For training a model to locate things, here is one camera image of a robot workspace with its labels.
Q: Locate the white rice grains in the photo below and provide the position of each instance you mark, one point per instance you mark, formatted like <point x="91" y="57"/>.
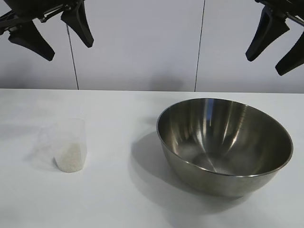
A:
<point x="70" y="159"/>

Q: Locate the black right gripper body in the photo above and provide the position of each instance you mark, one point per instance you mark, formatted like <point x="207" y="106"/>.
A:
<point x="285" y="6"/>

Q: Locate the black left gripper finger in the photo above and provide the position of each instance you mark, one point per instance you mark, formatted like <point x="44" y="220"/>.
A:
<point x="79" y="26"/>
<point x="31" y="42"/>

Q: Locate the clear plastic measuring cup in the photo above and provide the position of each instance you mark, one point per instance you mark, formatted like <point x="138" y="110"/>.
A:
<point x="76" y="133"/>

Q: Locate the stainless steel mixing bowl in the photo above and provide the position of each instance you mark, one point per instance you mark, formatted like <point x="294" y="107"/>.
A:
<point x="225" y="142"/>

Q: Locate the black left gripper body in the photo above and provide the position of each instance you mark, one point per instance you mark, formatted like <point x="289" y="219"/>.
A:
<point x="28" y="9"/>

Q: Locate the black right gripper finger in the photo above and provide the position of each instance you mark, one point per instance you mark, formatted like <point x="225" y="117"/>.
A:
<point x="293" y="61"/>
<point x="263" y="38"/>

